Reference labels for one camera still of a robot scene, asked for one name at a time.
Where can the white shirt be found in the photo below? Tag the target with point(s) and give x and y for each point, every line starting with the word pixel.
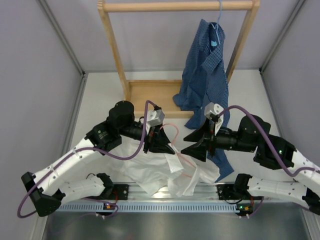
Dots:
pixel 152 171

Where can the pink wire hanger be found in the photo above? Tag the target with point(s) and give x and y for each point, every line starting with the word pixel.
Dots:
pixel 173 142

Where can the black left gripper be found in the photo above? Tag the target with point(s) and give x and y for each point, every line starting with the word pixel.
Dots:
pixel 157 141

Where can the aluminium frame post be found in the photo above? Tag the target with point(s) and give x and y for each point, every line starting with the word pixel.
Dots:
pixel 291 76
pixel 83 76

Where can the left aluminium frame post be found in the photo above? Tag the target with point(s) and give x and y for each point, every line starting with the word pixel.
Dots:
pixel 83 76

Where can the blue wire hanger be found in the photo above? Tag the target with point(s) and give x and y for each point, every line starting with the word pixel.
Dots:
pixel 219 22

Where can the wooden clothes rack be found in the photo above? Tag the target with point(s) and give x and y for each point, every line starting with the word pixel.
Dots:
pixel 161 91

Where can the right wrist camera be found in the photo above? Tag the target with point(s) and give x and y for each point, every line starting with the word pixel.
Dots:
pixel 212 112

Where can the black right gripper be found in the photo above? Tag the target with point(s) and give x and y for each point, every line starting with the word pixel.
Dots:
pixel 199 150

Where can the right aluminium frame post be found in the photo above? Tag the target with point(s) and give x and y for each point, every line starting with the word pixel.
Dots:
pixel 291 76

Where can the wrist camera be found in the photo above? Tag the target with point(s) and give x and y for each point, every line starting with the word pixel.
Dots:
pixel 212 112
pixel 154 118

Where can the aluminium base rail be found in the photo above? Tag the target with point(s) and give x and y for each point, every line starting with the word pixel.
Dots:
pixel 94 188

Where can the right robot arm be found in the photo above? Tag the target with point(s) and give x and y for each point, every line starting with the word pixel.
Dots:
pixel 270 151

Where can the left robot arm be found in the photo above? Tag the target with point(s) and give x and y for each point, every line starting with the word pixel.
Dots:
pixel 49 188

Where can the grey slotted cable duct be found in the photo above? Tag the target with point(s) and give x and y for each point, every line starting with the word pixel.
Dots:
pixel 153 207

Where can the blue checked shirt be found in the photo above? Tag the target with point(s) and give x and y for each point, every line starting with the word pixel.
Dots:
pixel 204 79

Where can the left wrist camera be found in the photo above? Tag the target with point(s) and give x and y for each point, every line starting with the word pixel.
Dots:
pixel 154 118

